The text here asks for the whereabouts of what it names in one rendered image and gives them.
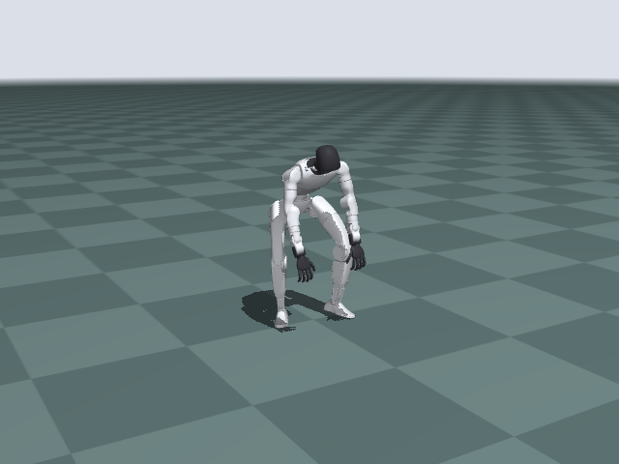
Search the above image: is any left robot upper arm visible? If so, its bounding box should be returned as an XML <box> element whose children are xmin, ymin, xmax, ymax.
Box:
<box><xmin>337</xmin><ymin>161</ymin><xmax>356</xmax><ymax>209</ymax></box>

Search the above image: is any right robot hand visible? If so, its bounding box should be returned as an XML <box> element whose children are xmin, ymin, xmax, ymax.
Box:
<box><xmin>292</xmin><ymin>246</ymin><xmax>315</xmax><ymax>282</ymax></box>

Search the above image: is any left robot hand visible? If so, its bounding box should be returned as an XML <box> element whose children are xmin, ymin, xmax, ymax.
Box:
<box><xmin>346</xmin><ymin>234</ymin><xmax>366</xmax><ymax>271</ymax></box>

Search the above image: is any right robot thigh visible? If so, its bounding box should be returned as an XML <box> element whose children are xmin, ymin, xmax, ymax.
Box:
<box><xmin>269</xmin><ymin>199</ymin><xmax>287</xmax><ymax>270</ymax></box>

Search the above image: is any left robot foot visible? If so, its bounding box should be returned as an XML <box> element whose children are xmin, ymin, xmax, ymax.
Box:
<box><xmin>323</xmin><ymin>301</ymin><xmax>355</xmax><ymax>318</ymax></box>

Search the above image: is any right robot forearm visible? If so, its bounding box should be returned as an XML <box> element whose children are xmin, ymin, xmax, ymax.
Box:
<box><xmin>286</xmin><ymin>207</ymin><xmax>304</xmax><ymax>254</ymax></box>

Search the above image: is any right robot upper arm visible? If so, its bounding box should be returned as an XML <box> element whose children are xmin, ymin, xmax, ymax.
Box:
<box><xmin>282</xmin><ymin>166</ymin><xmax>301</xmax><ymax>217</ymax></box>

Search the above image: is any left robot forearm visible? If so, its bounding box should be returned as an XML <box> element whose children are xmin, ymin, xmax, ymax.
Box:
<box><xmin>345</xmin><ymin>196</ymin><xmax>361</xmax><ymax>242</ymax></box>

